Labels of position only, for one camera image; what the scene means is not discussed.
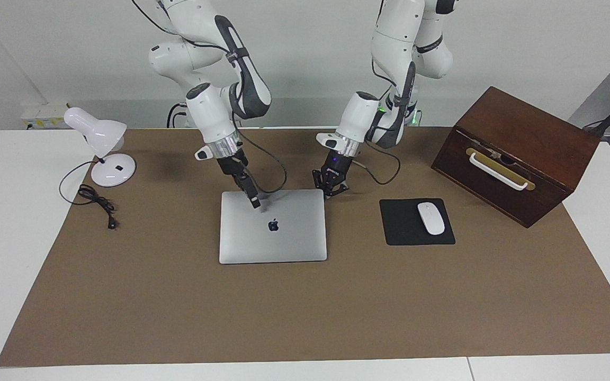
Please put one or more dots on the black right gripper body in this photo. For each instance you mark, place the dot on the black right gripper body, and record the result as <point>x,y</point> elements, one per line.
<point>231,165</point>

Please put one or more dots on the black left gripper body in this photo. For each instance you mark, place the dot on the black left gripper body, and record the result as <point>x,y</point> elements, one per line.
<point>337,164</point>

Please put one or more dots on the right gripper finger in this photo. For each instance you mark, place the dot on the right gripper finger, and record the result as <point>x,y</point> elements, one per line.
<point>244,189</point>
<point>252,191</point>

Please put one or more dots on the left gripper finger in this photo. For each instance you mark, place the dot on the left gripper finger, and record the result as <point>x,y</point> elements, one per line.
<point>339,186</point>
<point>321,182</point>

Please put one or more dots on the silver grey laptop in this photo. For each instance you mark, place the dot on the silver grey laptop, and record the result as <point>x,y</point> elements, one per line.
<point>289,238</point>

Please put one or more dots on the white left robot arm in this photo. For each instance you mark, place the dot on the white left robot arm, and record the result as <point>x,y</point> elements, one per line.
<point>389,42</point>

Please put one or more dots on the black mouse pad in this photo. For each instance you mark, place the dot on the black mouse pad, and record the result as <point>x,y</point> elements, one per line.
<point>400,227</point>

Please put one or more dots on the white computer mouse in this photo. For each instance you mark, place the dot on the white computer mouse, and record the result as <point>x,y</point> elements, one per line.
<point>431,218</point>

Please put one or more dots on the white desk lamp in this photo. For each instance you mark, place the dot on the white desk lamp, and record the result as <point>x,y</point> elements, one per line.
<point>114,172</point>

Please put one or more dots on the brown table mat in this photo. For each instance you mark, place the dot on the brown table mat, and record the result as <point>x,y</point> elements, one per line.
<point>284,317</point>

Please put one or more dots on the dark brown wooden box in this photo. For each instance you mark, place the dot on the dark brown wooden box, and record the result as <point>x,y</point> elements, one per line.
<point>527,127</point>

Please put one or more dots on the white wall power strip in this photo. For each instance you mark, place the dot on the white wall power strip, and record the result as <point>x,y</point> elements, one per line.
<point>45,116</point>

